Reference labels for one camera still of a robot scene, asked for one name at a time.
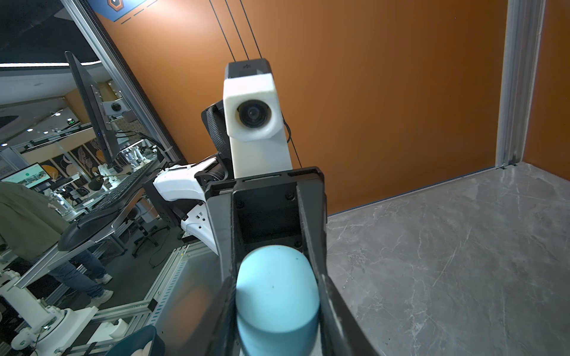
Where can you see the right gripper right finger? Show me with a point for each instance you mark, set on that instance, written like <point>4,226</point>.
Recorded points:
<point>340,333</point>

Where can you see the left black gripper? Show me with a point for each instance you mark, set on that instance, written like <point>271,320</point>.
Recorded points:
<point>286,208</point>

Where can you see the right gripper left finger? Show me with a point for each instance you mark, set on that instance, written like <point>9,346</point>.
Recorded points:
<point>216,332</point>

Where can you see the blue earbud charging case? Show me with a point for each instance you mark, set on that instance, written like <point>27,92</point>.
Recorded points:
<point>277,302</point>

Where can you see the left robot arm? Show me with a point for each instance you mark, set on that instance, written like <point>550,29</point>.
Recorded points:
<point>182,189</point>

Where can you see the black keyboard on desk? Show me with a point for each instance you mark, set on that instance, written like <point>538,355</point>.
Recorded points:
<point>120,195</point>

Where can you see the black computer monitor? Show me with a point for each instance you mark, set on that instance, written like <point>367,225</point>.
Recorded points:
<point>90,94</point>

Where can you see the person in green jacket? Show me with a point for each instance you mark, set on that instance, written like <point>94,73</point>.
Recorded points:
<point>30,227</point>

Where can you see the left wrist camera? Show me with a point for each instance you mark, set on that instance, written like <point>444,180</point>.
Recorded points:
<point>254,120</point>

